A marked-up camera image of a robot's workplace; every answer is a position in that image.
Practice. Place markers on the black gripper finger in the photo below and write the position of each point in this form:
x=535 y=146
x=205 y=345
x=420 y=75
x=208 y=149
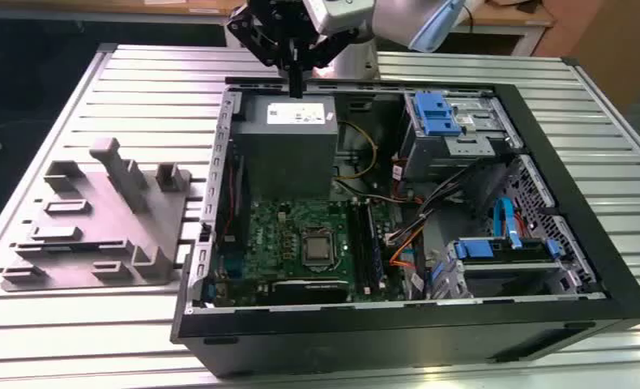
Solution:
x=255 y=44
x=328 y=50

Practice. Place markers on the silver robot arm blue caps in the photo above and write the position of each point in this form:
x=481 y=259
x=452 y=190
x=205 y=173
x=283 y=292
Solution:
x=352 y=61

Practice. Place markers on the black RAM slot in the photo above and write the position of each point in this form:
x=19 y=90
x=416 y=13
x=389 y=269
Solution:
x=363 y=243

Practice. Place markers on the blue disk carrier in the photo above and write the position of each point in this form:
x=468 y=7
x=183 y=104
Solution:
x=436 y=117

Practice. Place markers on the grey power supply unit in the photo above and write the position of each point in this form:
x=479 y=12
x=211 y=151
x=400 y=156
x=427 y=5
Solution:
x=287 y=162

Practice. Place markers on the grey metal drive cage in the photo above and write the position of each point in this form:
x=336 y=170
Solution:
x=460 y=156

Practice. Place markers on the wooden desk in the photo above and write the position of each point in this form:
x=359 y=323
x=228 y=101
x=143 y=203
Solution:
x=531 y=18

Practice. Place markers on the green motherboard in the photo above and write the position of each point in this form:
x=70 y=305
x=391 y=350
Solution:
x=268 y=227

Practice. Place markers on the silver CPU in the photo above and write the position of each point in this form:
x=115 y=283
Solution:
x=317 y=248

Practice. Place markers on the grey parts rack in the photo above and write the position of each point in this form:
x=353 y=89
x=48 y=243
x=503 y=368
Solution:
x=110 y=210

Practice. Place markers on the wooden cabinet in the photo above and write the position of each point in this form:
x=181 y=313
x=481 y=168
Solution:
x=612 y=40

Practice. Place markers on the hard disk in blue carrier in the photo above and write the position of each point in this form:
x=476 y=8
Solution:
x=476 y=248

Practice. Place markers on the black graphics card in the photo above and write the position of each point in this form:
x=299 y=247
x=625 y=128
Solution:
x=309 y=293

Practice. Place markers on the grey metal disk bay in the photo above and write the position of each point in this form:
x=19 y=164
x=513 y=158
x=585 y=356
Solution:
x=449 y=279

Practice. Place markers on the black PC case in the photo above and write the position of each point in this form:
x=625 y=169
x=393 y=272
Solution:
x=352 y=344

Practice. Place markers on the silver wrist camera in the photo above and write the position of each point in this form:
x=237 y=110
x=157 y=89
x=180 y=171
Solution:
x=333 y=20

